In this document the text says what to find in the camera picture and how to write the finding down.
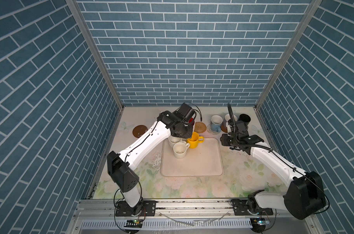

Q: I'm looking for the brown wooden round coaster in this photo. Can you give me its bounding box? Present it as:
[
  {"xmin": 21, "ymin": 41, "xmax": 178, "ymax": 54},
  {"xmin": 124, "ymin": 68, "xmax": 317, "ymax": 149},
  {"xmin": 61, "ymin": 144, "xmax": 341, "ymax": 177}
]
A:
[{"xmin": 220, "ymin": 124, "xmax": 228, "ymax": 133}]

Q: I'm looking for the black mug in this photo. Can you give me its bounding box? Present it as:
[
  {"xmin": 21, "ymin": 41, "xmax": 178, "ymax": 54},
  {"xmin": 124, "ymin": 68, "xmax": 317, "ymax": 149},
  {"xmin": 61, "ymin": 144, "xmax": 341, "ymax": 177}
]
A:
[{"xmin": 239, "ymin": 114, "xmax": 251, "ymax": 127}]

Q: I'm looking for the purple handle white mug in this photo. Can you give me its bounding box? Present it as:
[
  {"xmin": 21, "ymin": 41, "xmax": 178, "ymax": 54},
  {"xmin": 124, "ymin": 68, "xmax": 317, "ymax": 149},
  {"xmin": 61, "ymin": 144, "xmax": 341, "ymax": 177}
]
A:
[{"xmin": 224, "ymin": 114, "xmax": 237, "ymax": 127}]

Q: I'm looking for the yellow mug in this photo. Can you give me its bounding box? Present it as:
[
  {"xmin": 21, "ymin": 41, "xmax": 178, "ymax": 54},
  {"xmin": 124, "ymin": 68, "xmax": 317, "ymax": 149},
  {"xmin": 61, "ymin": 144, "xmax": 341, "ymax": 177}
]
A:
[{"xmin": 187, "ymin": 132, "xmax": 204, "ymax": 149}]

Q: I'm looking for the light blue mug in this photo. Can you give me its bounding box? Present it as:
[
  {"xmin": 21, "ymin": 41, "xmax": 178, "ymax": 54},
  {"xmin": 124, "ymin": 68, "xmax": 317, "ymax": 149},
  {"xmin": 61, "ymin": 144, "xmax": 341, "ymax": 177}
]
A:
[{"xmin": 210, "ymin": 115, "xmax": 223, "ymax": 133}]

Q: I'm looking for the beige serving tray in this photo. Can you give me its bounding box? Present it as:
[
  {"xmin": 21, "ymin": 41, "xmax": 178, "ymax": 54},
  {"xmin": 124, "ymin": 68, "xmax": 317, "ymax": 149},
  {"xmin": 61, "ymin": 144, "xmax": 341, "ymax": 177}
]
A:
[{"xmin": 161, "ymin": 138, "xmax": 223, "ymax": 177}]

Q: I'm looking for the dark brown glossy round coaster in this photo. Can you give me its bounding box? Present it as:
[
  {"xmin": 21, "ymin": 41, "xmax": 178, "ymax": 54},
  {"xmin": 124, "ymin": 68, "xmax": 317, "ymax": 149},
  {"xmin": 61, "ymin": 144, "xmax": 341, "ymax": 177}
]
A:
[{"xmin": 132, "ymin": 125, "xmax": 148, "ymax": 138}]

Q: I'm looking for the red inside white mug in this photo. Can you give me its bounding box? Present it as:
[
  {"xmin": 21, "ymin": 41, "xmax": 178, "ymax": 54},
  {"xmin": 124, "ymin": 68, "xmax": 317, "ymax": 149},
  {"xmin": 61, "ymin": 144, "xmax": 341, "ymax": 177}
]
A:
[{"xmin": 188, "ymin": 118, "xmax": 195, "ymax": 126}]

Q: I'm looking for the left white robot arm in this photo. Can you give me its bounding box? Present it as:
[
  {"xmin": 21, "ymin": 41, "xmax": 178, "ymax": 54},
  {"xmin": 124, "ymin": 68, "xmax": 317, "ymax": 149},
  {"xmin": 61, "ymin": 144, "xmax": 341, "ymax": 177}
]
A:
[{"xmin": 107, "ymin": 103, "xmax": 196, "ymax": 214}]

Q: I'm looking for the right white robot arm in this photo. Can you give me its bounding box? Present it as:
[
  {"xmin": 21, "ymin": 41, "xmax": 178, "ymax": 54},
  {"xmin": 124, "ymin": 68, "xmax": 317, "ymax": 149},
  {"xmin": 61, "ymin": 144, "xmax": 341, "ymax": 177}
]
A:
[{"xmin": 220, "ymin": 120, "xmax": 329, "ymax": 220}]

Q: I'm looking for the white mug top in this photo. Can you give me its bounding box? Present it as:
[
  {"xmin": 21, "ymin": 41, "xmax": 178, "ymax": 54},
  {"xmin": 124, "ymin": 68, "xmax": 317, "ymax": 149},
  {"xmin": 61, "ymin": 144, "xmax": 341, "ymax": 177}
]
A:
[{"xmin": 168, "ymin": 136, "xmax": 186, "ymax": 148}]

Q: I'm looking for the white mug middle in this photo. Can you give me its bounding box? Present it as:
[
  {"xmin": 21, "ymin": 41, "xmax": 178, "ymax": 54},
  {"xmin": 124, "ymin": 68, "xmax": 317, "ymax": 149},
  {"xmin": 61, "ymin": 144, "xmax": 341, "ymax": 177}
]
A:
[{"xmin": 173, "ymin": 141, "xmax": 190, "ymax": 159}]

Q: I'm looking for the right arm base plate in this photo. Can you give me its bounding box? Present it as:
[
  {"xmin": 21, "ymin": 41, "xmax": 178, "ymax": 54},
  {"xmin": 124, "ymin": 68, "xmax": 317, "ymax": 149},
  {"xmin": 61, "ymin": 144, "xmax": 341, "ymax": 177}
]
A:
[{"xmin": 230, "ymin": 199, "xmax": 273, "ymax": 216}]

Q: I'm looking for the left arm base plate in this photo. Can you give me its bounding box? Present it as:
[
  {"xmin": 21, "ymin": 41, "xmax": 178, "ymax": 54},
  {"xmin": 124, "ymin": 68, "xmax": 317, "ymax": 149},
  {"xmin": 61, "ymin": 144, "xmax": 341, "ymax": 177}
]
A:
[{"xmin": 115, "ymin": 200, "xmax": 156, "ymax": 217}]

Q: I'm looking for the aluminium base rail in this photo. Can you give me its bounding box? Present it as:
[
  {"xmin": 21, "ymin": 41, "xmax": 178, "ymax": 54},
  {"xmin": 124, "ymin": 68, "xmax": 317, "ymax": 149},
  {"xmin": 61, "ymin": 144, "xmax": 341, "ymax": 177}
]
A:
[{"xmin": 72, "ymin": 199, "xmax": 295, "ymax": 222}]

